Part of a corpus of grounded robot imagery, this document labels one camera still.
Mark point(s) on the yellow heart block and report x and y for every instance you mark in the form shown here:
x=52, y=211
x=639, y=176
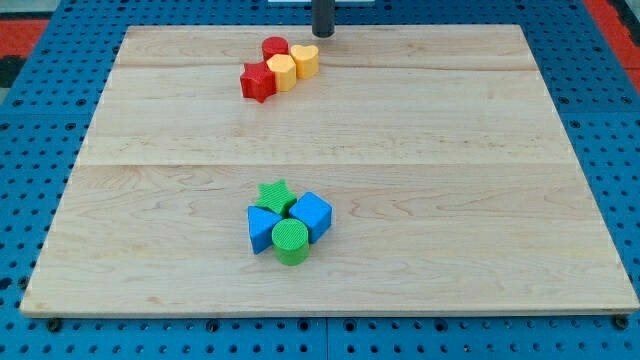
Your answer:
x=306, y=58

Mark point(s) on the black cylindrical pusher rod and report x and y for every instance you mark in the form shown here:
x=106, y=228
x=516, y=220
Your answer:
x=323, y=18

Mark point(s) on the light wooden board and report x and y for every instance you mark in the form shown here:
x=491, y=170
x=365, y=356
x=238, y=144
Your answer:
x=455, y=189

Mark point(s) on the blue cube block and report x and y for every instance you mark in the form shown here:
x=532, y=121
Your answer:
x=315, y=213

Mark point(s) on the blue triangle block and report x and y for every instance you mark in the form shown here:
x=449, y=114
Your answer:
x=260, y=225

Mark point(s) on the yellow hexagon block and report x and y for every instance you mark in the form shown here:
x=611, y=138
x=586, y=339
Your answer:
x=284, y=69

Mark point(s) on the red star block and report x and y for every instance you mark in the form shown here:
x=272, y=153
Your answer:
x=258, y=81

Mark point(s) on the red cylinder block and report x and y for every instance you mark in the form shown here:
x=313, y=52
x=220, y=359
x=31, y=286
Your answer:
x=274, y=45

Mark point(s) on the green star block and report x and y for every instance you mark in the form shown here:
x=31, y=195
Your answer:
x=275, y=197

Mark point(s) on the green cylinder block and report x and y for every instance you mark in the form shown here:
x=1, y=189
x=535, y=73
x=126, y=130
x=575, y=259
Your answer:
x=290, y=238

